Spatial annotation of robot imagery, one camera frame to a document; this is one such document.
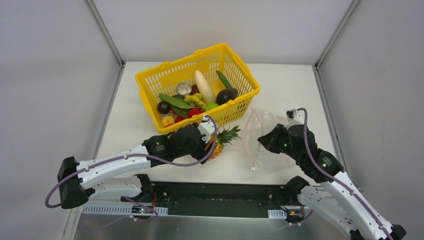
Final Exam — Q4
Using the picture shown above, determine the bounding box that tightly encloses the toy pineapple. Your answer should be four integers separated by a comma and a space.
204, 125, 242, 161

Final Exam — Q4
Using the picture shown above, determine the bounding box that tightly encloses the clear zip top bag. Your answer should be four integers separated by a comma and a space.
244, 108, 292, 172

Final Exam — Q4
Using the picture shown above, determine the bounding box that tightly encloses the yellow banana bunch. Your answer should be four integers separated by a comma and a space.
184, 93, 206, 109

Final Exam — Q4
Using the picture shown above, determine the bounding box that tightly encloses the white radish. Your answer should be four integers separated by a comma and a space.
194, 70, 217, 104

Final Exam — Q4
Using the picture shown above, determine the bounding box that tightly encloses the yellow plastic basket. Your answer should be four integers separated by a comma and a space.
135, 43, 260, 134

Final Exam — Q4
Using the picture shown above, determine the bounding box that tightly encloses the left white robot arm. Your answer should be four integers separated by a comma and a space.
52, 121, 218, 209

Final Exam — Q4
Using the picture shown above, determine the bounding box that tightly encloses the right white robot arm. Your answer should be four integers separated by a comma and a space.
257, 123, 407, 240

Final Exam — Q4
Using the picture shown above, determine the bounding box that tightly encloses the red tomato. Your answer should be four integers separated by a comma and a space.
187, 108, 204, 118

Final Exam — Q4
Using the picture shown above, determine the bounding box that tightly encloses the green leafy vegetable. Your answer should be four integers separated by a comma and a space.
158, 93, 196, 118

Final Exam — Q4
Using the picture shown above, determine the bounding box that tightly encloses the green apple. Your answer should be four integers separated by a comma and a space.
204, 102, 219, 112

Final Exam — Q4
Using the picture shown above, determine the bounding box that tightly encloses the dark round plum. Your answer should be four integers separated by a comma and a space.
156, 100, 172, 115

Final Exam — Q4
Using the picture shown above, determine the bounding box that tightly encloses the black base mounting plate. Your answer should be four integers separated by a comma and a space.
131, 181, 306, 220

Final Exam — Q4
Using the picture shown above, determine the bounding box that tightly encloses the dark avocado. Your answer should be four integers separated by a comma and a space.
216, 88, 238, 105

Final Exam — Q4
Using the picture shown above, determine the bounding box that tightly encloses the green cucumber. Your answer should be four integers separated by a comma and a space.
216, 70, 233, 89

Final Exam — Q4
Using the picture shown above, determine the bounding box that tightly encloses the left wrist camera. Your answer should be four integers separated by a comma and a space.
197, 115, 218, 143

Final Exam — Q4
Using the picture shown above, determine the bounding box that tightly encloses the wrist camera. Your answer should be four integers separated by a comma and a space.
284, 109, 304, 130
197, 115, 218, 143

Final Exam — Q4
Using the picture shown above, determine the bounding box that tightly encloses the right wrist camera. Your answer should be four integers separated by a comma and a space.
284, 109, 304, 130

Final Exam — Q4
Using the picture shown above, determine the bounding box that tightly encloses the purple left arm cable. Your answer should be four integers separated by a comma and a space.
44, 114, 219, 223

